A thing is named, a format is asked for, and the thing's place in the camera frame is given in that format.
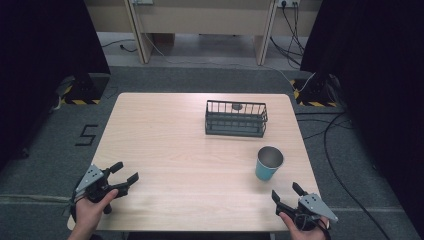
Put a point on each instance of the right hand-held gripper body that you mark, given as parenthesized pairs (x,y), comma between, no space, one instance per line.
(315,206)

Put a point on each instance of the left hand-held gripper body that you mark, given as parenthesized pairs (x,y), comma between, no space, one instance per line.
(90,176)

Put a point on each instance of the blue cup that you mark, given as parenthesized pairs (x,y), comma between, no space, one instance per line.
(268,164)

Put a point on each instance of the person's right hand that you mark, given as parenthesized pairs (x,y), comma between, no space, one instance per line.
(298,231)

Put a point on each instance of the person's left hand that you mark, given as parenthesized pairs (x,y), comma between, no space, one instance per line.
(88,213)

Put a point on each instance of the black stand base striped tape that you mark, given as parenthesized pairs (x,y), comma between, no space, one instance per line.
(87,89)
(316,90)

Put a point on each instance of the black curtain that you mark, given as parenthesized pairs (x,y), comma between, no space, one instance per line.
(40,60)
(380,83)

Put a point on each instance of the white wall power socket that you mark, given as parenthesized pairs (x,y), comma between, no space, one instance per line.
(288,2)
(142,1)

